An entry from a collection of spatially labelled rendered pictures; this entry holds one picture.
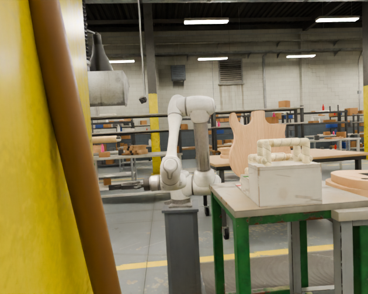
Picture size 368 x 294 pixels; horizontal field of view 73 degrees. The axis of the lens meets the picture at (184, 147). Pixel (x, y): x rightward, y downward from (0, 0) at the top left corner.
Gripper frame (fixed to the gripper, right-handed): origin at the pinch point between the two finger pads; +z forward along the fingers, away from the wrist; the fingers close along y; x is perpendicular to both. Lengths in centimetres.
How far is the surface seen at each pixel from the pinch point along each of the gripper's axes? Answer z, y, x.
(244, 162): -74, -10, 9
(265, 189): -70, -47, 2
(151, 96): -16, 658, 154
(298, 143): -86, -47, 20
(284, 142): -80, -47, 21
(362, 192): -122, -38, -7
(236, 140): -70, -10, 22
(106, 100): -8, -42, 43
